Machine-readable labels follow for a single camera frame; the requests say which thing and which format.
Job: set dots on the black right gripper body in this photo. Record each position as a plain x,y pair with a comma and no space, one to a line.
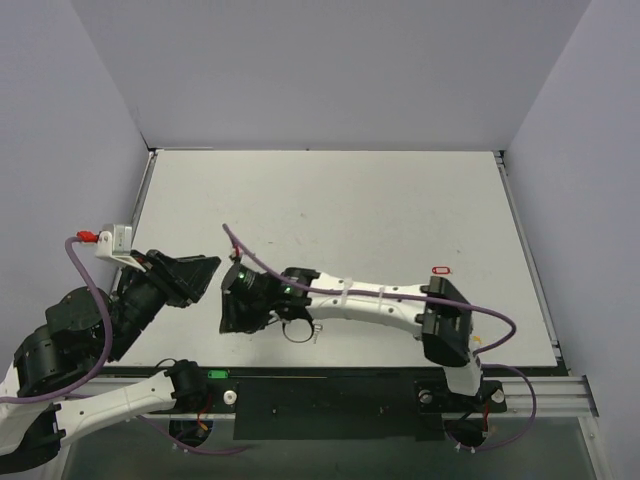
232,310

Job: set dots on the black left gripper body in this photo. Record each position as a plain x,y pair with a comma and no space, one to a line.
167,279

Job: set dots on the green key tag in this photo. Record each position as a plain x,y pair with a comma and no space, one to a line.
217,374

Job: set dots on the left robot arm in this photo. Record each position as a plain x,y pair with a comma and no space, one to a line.
84,330

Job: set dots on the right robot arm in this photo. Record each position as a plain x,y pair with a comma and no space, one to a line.
436,314

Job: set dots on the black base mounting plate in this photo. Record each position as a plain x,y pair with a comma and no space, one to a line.
339,403

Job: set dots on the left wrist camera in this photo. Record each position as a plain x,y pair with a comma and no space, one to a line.
115,244

